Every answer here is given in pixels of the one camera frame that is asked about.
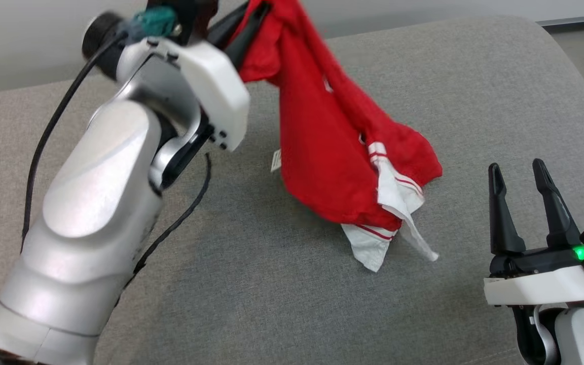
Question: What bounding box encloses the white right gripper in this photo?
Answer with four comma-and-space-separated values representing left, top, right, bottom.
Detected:
484, 159, 584, 307

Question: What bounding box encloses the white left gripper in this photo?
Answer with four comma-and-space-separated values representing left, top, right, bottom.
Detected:
82, 3, 272, 153

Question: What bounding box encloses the red jersey with white sleeves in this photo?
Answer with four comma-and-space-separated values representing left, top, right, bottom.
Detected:
239, 0, 444, 273

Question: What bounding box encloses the thin black cable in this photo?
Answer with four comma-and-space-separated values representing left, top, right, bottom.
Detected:
120, 152, 212, 305

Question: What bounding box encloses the black cable with teal plug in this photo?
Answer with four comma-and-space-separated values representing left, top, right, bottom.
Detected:
20, 8, 177, 252

